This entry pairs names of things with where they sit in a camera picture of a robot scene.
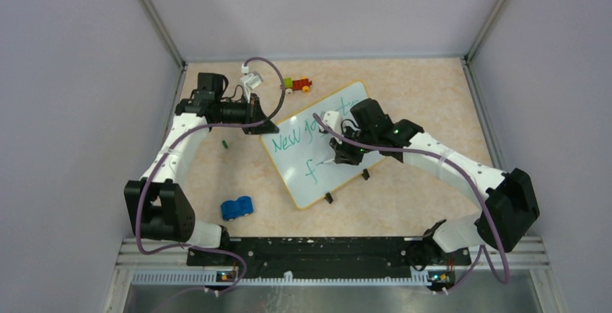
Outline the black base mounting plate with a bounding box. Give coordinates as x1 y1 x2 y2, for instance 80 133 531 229
186 237 471 279

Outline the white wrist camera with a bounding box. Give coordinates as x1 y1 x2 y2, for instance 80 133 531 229
320 110 344 134
240 64 263 102

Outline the blue toy car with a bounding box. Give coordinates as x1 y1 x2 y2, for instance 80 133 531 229
220 195 254 221

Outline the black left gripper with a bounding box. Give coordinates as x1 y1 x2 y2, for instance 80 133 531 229
216 92 279 135

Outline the aluminium frame rail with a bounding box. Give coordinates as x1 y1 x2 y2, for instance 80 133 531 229
104 237 567 312

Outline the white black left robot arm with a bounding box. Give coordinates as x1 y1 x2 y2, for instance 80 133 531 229
124 72 279 265

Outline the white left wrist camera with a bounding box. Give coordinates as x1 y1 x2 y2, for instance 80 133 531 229
240 64 263 102

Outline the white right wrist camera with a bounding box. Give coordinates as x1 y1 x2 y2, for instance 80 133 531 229
320 110 344 134

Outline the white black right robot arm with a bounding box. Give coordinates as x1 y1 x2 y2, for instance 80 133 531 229
318 98 540 264

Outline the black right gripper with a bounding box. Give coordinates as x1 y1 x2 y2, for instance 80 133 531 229
329 124 376 167

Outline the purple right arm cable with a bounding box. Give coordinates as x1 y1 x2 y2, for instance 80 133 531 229
312 112 512 296

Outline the yellow-framed whiteboard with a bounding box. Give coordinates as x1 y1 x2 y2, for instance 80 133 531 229
261 81 384 209

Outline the red toy train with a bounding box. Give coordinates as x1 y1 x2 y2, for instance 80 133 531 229
283 77 312 94

